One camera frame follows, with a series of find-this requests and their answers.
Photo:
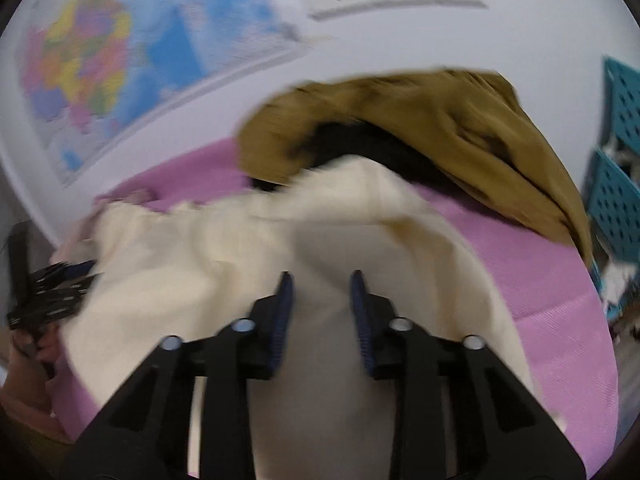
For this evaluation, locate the teal perforated storage rack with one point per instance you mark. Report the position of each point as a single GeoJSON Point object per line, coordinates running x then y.
{"type": "Point", "coordinates": [613, 195]}

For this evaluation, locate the person's left hand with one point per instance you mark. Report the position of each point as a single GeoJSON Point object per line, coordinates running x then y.
{"type": "Point", "coordinates": [25, 396]}

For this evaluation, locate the pink daisy bed sheet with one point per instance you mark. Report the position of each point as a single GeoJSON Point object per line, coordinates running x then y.
{"type": "Point", "coordinates": [546, 287]}

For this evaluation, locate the colourful wall map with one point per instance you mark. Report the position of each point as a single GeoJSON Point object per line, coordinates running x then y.
{"type": "Point", "coordinates": [93, 71]}

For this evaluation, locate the olive brown garment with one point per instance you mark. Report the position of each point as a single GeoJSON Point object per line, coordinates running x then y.
{"type": "Point", "coordinates": [468, 125]}

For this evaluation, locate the cream beige jacket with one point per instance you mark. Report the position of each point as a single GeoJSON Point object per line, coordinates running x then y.
{"type": "Point", "coordinates": [337, 329]}

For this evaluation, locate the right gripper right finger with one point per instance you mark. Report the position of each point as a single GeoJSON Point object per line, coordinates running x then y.
{"type": "Point", "coordinates": [460, 412]}

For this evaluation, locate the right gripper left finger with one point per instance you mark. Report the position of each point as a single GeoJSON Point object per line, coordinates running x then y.
{"type": "Point", "coordinates": [184, 412]}

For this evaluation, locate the black garment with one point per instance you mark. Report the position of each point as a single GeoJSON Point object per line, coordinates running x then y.
{"type": "Point", "coordinates": [331, 140]}

